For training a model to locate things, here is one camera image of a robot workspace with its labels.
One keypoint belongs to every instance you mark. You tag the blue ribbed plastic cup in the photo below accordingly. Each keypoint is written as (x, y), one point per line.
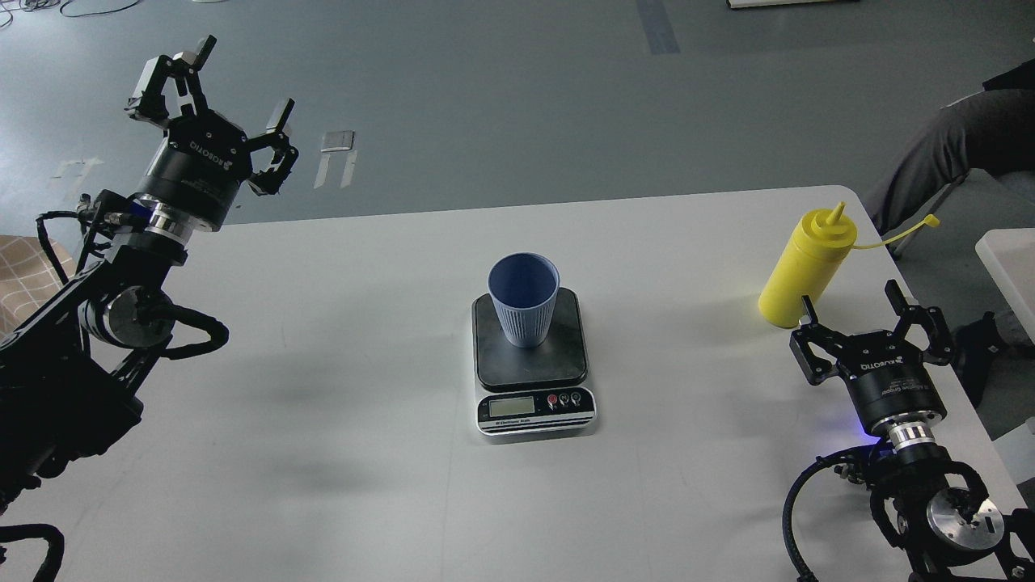
(524, 288)

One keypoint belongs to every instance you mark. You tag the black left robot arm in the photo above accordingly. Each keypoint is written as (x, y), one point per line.
(71, 370)

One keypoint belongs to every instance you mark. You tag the beige patterned cloth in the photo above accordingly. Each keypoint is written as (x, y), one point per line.
(28, 280)

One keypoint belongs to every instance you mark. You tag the black digital kitchen scale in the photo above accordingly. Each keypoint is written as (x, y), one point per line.
(530, 393)

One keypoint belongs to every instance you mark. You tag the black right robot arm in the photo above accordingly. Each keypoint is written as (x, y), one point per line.
(934, 508)

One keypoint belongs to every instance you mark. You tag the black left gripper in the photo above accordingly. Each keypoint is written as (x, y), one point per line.
(198, 166)

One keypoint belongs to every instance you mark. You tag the seated person grey trousers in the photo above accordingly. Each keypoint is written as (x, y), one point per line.
(991, 130)

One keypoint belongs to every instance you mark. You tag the yellow squeeze bottle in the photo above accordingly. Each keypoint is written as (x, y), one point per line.
(818, 245)

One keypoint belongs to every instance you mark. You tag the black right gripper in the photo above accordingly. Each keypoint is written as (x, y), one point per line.
(883, 372)

